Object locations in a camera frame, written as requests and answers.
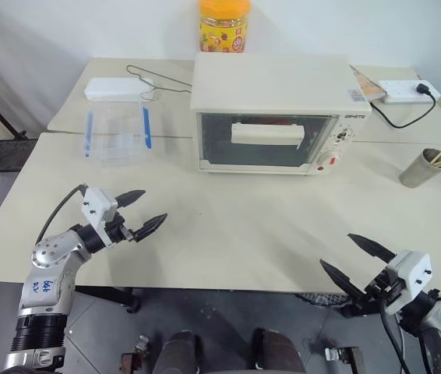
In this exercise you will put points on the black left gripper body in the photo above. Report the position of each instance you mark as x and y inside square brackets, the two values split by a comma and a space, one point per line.
[118, 229]

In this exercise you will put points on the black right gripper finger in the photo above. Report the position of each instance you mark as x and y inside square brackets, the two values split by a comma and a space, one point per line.
[374, 249]
[341, 280]

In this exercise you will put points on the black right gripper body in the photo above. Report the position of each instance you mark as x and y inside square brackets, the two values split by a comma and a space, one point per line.
[384, 288]

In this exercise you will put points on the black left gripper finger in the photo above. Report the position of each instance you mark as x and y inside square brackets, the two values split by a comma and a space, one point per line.
[149, 226]
[130, 197]

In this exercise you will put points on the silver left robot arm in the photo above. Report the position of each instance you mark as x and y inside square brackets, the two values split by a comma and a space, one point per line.
[47, 255]

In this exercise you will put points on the cream toaster oven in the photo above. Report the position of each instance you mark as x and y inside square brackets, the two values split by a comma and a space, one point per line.
[271, 82]

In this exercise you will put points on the clear plastic box blue clips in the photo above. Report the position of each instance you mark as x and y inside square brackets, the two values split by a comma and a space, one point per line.
[115, 136]

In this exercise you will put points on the metal caster foot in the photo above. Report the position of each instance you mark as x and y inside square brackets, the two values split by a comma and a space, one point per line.
[343, 356]
[136, 352]

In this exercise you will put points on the metal cup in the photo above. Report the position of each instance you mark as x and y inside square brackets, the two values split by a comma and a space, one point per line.
[419, 171]

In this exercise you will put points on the dark rounded shape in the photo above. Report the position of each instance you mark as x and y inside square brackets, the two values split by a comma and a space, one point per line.
[279, 352]
[177, 352]

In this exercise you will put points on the white plastic box lid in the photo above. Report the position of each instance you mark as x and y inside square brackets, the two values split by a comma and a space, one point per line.
[115, 89]

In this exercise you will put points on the white power strip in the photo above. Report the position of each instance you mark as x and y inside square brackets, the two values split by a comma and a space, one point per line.
[399, 93]

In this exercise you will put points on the orange paper booklet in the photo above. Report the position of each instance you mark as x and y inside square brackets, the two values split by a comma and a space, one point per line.
[368, 87]

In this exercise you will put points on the yellow jar orange lid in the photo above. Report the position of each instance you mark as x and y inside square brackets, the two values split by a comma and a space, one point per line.
[224, 29]

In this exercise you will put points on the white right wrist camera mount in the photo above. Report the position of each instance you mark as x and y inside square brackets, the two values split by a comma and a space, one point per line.
[411, 274]

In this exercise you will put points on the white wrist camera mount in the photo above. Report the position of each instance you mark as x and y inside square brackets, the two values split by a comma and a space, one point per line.
[411, 274]
[96, 206]

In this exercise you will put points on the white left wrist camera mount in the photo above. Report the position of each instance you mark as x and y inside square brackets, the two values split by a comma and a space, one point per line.
[96, 206]

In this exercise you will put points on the black table leg frame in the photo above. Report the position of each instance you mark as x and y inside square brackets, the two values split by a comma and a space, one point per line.
[123, 298]

